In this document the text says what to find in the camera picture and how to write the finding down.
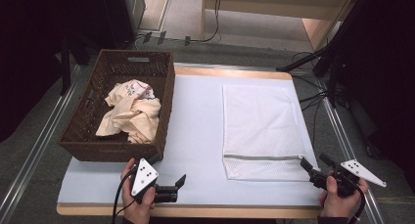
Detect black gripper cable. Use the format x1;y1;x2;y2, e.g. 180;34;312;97
112;166;138;224
346;181;367;224

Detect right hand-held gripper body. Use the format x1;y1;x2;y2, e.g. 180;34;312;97
308;158;388;200

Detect black upright post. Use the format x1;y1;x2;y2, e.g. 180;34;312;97
60;37;71;97

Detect black floor cables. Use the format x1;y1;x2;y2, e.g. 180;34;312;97
291;51;329;147

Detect person's left hand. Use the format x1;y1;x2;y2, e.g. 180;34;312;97
120;157;158;224

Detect person's right hand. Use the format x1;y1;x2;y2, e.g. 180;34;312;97
319;175;370;218

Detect light wooden shelf unit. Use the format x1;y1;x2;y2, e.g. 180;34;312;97
200;0;364;52

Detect cream embroidered cloth garment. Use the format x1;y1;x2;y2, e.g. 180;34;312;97
95;78;162;145

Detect grey cabinet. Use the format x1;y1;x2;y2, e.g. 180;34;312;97
121;0;147;32

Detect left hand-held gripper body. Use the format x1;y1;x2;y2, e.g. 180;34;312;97
130;157;179;205

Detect white mesh laundry bag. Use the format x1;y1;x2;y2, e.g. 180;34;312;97
222;84;311;182

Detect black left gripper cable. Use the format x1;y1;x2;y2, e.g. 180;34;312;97
112;166;138;224

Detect black metal stand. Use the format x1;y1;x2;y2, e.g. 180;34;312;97
275;0;373;109

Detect brown wicker basket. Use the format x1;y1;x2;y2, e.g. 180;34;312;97
58;48;176;163

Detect black hanging cable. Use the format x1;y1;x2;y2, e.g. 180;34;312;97
190;0;224;44

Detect metal floor rail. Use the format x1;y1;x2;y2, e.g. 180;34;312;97
0;64;82;220
321;96;387;224

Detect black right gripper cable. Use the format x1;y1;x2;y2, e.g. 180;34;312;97
346;181;367;224

